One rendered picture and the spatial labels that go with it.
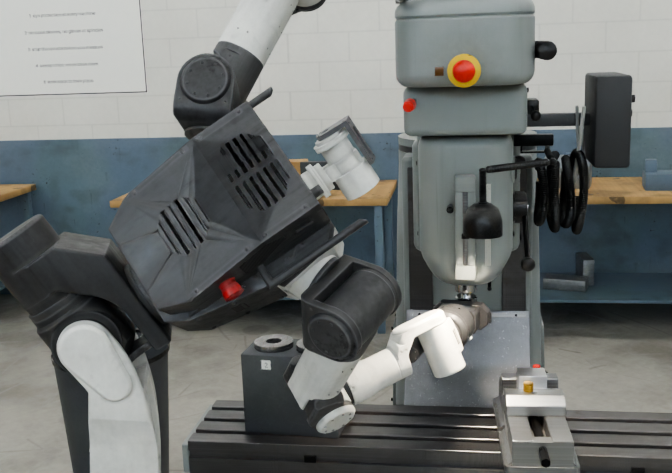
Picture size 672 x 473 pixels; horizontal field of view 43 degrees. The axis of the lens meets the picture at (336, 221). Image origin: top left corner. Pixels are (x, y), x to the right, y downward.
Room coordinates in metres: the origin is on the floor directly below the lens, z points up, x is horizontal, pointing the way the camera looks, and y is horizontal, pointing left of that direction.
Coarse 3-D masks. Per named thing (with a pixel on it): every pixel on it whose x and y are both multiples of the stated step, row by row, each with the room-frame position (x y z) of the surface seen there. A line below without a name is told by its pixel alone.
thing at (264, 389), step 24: (264, 336) 1.90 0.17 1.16; (288, 336) 1.90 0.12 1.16; (264, 360) 1.81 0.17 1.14; (288, 360) 1.80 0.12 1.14; (264, 384) 1.82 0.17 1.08; (264, 408) 1.82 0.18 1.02; (288, 408) 1.80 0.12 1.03; (264, 432) 1.82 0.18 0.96; (288, 432) 1.80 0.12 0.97; (312, 432) 1.79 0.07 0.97; (336, 432) 1.78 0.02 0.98
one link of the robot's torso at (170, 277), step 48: (192, 144) 1.28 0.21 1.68; (240, 144) 1.27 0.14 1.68; (144, 192) 1.29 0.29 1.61; (192, 192) 1.26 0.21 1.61; (240, 192) 1.24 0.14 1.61; (288, 192) 1.23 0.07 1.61; (144, 240) 1.27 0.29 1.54; (192, 240) 1.24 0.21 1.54; (240, 240) 1.21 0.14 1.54; (288, 240) 1.26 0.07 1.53; (336, 240) 1.28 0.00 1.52; (144, 288) 1.24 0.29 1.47; (192, 288) 1.22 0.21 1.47; (240, 288) 1.23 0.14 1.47; (288, 288) 1.31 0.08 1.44
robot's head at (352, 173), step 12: (336, 144) 1.43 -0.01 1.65; (348, 144) 1.44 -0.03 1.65; (324, 156) 1.44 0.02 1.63; (336, 156) 1.43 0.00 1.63; (348, 156) 1.43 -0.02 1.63; (360, 156) 1.44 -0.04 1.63; (312, 168) 1.43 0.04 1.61; (324, 168) 1.46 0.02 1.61; (336, 168) 1.43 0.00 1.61; (348, 168) 1.43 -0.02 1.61; (360, 168) 1.43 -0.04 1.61; (372, 168) 1.45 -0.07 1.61; (324, 180) 1.42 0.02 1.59; (336, 180) 1.44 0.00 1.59; (348, 180) 1.42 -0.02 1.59; (360, 180) 1.42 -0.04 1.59; (372, 180) 1.43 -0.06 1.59; (348, 192) 1.43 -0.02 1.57; (360, 192) 1.43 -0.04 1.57
